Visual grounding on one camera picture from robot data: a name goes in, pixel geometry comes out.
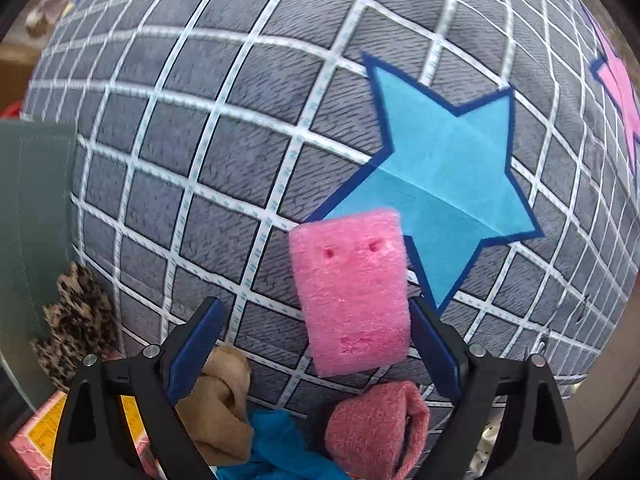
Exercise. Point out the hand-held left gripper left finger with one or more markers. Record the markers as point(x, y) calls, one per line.
point(195, 350)

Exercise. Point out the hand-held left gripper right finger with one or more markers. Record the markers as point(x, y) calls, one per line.
point(440, 355)

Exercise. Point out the beige knit sock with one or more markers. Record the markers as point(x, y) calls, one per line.
point(220, 410)

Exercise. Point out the pink knit sock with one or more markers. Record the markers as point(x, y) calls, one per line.
point(370, 430)

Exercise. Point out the pink foam block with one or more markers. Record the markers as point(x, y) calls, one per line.
point(350, 295)

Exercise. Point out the leopard print scrunchie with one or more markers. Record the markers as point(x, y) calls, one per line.
point(75, 320)

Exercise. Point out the blue cloth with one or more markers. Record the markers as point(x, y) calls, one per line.
point(285, 445)

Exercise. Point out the grey cardboard box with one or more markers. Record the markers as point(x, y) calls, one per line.
point(35, 210)

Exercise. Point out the pink yellow box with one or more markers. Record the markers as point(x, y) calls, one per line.
point(35, 440)

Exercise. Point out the grey checked star blanket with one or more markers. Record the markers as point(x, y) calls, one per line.
point(250, 110)

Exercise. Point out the brown cardboard sheet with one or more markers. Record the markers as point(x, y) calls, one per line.
point(15, 75)

